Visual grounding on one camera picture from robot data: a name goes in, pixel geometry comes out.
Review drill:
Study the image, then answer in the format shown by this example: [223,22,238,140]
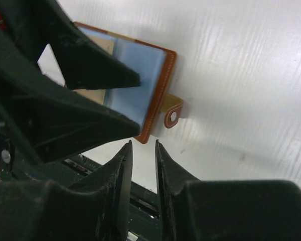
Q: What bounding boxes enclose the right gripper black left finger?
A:
[0,142,132,240]

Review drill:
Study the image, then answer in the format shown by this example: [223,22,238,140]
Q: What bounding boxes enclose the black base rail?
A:
[62,155,162,240]

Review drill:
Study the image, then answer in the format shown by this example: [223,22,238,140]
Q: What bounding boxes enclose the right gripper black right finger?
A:
[155,142,301,240]

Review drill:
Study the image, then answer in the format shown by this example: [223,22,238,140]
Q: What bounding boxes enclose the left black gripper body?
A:
[0,0,43,181]

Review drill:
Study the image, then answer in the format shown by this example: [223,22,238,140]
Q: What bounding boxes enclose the brown leather card holder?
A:
[74,22,183,144]

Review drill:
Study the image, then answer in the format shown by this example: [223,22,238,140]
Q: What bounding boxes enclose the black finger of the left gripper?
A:
[0,29,139,163]
[5,1,140,89]

